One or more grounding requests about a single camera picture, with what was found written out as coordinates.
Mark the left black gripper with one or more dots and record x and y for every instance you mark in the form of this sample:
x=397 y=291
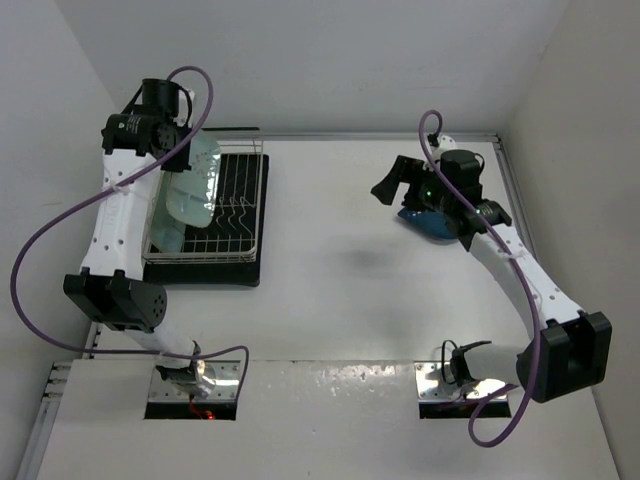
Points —
x=178 y=164

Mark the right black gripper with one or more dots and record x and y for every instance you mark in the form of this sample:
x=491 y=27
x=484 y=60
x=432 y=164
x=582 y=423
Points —
x=414 y=170

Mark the dark blue leaf dish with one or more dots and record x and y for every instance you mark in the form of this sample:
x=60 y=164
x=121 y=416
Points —
x=429 y=223

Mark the light green plate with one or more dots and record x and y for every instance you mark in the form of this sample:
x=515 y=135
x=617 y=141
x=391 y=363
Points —
x=192 y=194
x=166 y=233

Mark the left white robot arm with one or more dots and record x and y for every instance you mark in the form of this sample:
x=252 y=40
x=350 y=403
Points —
x=109 y=287

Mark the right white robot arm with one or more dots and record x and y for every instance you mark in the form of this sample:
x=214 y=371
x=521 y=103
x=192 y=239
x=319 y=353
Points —
x=568 y=348

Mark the black drainer tray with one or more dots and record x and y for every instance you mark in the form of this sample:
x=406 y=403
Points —
x=225 y=272

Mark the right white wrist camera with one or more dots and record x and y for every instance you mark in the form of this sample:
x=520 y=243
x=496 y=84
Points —
x=441 y=144

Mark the white wire dish rack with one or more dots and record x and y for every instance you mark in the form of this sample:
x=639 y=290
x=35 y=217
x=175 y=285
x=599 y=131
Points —
x=235 y=142

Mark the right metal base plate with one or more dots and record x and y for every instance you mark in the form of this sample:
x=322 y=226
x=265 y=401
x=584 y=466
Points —
x=435 y=384

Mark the metal base plate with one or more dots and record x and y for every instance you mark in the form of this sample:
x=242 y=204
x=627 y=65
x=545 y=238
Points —
x=435 y=384
x=205 y=381

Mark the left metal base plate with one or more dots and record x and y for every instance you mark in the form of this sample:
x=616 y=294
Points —
x=205 y=381

